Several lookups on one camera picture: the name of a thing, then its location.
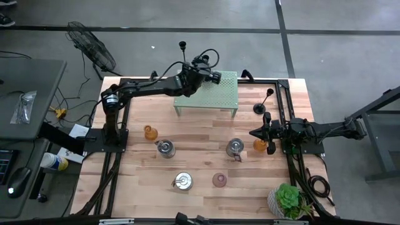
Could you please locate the black metal stand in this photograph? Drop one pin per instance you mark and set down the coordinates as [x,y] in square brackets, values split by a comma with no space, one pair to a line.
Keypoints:
[375,107]

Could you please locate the silver tin candle pale tag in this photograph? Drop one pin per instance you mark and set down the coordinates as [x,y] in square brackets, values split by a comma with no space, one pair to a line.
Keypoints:
[183,182]

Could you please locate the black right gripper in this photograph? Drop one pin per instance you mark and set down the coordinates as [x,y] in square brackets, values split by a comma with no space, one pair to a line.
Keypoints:
[278,130]

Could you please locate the dark grey desk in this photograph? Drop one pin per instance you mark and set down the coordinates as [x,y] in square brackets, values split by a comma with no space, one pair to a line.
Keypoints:
[28,150]

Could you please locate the clear plastic bag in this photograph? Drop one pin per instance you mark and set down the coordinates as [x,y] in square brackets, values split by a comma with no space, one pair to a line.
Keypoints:
[24,107]

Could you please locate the black table clamp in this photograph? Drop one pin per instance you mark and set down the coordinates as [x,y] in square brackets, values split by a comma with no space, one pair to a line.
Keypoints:
[153,75]
[247,75]

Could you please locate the black caster wheel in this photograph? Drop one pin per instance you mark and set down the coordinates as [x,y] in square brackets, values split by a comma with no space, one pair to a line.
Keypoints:
[42,197]

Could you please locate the green succulent in white pot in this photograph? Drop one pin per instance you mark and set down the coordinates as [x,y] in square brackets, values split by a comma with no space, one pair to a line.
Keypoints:
[287,197]

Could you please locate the white canister yellow lid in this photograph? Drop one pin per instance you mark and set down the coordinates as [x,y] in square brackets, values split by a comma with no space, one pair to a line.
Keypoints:
[53,161]

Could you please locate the white printed paper sheet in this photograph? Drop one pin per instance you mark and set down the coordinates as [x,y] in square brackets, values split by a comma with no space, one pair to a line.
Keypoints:
[72,155]

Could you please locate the green perforated metal shelf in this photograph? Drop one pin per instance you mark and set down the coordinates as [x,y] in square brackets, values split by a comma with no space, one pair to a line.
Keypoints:
[218,97]

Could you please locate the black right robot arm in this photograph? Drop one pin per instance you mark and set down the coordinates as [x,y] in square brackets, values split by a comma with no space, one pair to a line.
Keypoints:
[328,131]

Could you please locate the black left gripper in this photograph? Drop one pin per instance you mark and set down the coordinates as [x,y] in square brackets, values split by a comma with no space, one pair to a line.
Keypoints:
[197,68]

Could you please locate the person's shoe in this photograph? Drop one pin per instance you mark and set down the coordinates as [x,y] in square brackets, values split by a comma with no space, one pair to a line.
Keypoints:
[7,21]
[7,2]

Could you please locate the black floor fan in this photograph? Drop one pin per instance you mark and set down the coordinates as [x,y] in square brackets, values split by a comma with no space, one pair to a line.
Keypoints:
[93,50]

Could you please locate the black computer mouse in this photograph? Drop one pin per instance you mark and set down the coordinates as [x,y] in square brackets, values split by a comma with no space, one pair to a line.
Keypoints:
[18,182]

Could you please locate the medium black candlestick holder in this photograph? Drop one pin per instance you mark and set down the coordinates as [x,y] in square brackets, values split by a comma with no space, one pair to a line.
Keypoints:
[259,108]

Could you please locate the tall black candlestick holder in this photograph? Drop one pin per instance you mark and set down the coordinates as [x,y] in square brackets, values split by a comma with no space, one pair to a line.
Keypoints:
[182,44]

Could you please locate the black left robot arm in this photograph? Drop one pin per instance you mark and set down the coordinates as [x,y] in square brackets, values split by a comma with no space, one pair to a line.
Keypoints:
[150,87]

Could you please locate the grey side table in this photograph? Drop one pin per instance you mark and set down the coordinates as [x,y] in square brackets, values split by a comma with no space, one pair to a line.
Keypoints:
[31,93]

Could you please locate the amber ribbed glass candle holder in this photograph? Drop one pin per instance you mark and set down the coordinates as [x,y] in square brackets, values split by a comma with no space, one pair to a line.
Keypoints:
[151,134]
[259,146]

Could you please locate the silver metal bracket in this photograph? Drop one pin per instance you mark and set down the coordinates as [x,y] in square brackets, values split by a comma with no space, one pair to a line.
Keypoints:
[291,222]
[116,222]

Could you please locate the black metal table frame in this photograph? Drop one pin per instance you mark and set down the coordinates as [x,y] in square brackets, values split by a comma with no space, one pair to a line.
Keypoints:
[259,81]

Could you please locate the silver tin candle brown tag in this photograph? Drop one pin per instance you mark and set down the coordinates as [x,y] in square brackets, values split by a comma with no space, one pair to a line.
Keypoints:
[235,147]
[166,149]

